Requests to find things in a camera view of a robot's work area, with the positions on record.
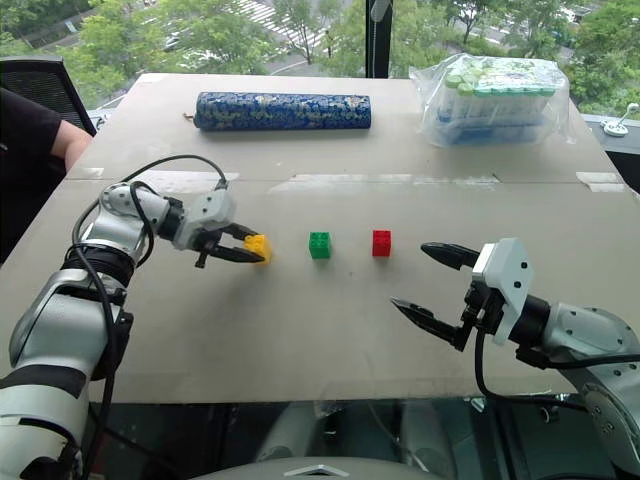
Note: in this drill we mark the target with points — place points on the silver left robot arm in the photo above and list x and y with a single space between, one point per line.
100 235

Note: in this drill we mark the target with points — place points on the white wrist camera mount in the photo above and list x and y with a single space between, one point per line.
212 207
510 280

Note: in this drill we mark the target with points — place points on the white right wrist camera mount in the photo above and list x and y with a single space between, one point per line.
510 280

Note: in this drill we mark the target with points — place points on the black window post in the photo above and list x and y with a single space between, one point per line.
378 45

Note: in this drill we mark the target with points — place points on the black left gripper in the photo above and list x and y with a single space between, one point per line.
206 244

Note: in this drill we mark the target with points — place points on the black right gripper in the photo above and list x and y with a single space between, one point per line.
482 310

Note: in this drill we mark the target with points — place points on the green toy brick cube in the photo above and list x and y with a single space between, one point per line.
320 246

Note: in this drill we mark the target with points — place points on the plastic bag of tubes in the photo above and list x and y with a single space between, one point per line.
492 105

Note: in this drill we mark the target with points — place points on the black office chair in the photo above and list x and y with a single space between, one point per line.
40 82

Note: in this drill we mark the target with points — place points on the red toy brick cube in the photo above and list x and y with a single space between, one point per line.
382 244

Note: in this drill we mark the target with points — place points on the yellow toy brick cube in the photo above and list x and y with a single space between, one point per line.
262 246

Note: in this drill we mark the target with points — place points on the blue patterned roll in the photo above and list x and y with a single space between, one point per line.
282 111

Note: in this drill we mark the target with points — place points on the clear tape strip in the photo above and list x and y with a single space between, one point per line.
385 183

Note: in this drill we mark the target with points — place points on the white stand on sill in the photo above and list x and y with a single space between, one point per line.
616 128

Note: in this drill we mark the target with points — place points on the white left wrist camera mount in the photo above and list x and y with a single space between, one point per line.
212 207

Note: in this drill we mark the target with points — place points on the person in black shirt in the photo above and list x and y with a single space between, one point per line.
25 145

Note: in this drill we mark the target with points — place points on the silver robot torso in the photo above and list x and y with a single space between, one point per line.
320 471

